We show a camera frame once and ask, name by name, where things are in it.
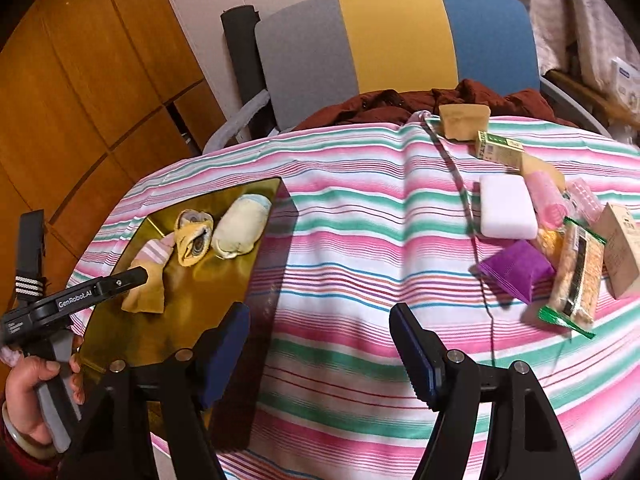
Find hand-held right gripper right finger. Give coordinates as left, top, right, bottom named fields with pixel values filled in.
left=389, top=301, right=576, bottom=480

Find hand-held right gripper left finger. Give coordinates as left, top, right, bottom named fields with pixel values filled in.
left=62, top=301, right=252, bottom=480

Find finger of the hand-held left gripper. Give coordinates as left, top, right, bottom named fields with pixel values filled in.
left=96, top=267, right=149, bottom=302

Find yellow transparent tray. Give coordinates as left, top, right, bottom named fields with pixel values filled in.
left=80, top=176, right=302, bottom=453

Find person's left forearm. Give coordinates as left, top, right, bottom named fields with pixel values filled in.
left=0, top=425, right=58, bottom=480

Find person's left hand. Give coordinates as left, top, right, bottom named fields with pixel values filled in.
left=4, top=356, right=63, bottom=447

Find pink striped sock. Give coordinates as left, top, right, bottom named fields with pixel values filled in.
left=131, top=237, right=176, bottom=268

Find yellow and grey sock roll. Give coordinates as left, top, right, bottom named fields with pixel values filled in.
left=172, top=208, right=215, bottom=267

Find cream sock roll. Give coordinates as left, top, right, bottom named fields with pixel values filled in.
left=211, top=195, right=273, bottom=259

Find striped tablecloth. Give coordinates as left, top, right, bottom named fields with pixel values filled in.
left=67, top=112, right=640, bottom=480

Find purple packet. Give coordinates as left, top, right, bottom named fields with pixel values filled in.
left=475, top=239, right=556, bottom=306

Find pale bangle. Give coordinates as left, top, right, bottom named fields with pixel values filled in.
left=1, top=404, right=57, bottom=459

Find snack bar packet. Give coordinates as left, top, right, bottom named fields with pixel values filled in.
left=537, top=217, right=608, bottom=339

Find yellow mesh pouch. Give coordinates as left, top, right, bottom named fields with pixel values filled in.
left=535, top=227, right=566, bottom=266

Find white sponge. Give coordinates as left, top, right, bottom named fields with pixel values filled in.
left=479, top=174, right=538, bottom=240

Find wooden cabinet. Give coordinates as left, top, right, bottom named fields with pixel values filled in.
left=0, top=0, right=228, bottom=311

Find green and cream box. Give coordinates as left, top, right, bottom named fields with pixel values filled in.
left=474, top=130, right=524, bottom=168

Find brown cardboard box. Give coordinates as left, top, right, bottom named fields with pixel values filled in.
left=595, top=202, right=640, bottom=301

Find black rolled mat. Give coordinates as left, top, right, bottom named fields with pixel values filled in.
left=221, top=5, right=273, bottom=133

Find brown red garment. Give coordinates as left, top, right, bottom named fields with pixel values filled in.
left=295, top=78, right=581, bottom=133

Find grey yellow blue chair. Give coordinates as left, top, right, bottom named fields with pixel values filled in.
left=202, top=0, right=613, bottom=156

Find white and blue box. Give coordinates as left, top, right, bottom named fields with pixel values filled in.
left=611, top=57, right=640, bottom=111

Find grey cable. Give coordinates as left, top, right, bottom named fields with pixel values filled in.
left=412, top=110, right=497, bottom=368

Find wooden rail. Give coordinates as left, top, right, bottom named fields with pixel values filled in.
left=545, top=70, right=640, bottom=121

